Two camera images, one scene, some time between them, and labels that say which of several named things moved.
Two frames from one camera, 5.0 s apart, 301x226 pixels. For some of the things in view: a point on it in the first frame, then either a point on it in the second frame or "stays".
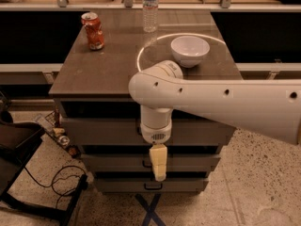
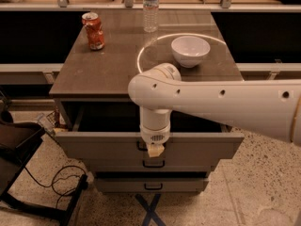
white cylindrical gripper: x=155 y=135 stays
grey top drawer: x=127 y=131 → x=130 y=146
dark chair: x=18 y=141 stays
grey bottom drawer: x=150 y=185 stays
